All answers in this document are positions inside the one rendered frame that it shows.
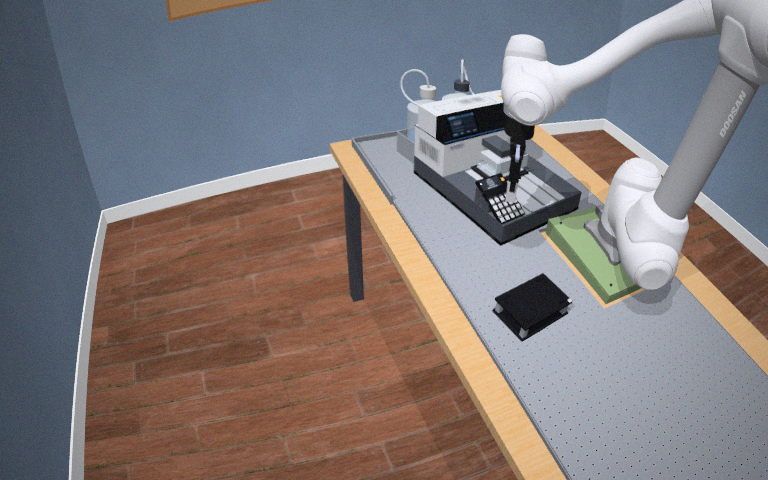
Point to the grey l-shaped raised edge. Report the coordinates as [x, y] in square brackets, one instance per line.
[368, 165]

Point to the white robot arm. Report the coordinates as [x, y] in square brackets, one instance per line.
[650, 232]

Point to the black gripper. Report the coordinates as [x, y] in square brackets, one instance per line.
[518, 133]

